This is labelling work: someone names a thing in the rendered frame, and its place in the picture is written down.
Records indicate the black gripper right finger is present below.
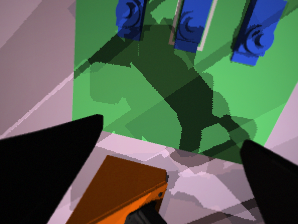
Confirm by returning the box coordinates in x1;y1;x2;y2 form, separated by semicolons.
239;139;298;224

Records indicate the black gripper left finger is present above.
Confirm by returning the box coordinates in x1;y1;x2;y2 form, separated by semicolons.
0;114;104;224

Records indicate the blue micro servo with brown cable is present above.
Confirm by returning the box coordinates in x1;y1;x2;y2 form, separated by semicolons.
173;0;213;53

